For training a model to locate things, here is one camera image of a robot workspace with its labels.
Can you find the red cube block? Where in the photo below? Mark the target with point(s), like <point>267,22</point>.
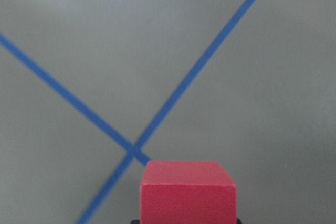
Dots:
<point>187,192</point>

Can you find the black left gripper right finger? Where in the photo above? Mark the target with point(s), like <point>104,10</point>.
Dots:
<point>239,221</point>

